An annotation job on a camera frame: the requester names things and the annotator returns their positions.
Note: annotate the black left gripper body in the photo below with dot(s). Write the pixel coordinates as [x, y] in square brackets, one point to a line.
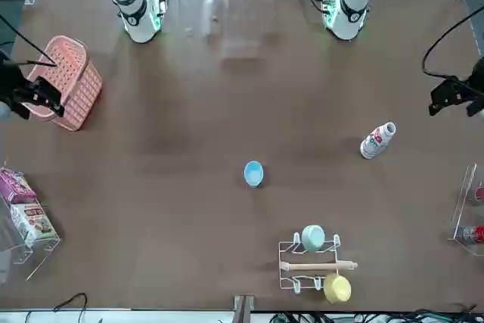
[476, 84]

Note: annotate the green ceramic cup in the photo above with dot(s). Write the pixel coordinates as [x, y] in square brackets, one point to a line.
[313, 238]

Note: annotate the white side table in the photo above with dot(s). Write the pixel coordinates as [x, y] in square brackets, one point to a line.
[151, 317]

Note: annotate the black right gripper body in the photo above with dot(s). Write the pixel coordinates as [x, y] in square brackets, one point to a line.
[11, 84]

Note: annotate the yellow ceramic cup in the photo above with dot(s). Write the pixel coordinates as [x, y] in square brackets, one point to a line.
[337, 288]

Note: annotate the clear acrylic snack shelf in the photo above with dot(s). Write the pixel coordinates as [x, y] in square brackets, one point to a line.
[22, 253]

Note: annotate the white juice bottle red label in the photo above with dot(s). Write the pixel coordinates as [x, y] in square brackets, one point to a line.
[374, 143]

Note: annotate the white snack packet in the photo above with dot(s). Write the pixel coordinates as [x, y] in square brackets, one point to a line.
[34, 222]

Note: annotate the purple snack packet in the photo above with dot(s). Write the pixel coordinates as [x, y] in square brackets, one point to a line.
[15, 187]

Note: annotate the aluminium camera post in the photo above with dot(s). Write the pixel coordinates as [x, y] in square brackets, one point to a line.
[244, 309]

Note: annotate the clear acrylic bottle shelf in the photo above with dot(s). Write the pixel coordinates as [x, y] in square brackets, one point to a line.
[463, 202]

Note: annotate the pink plastic basket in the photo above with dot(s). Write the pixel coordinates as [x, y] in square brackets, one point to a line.
[79, 84]

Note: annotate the blue ceramic cup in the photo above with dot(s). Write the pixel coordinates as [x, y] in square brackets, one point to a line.
[252, 173]

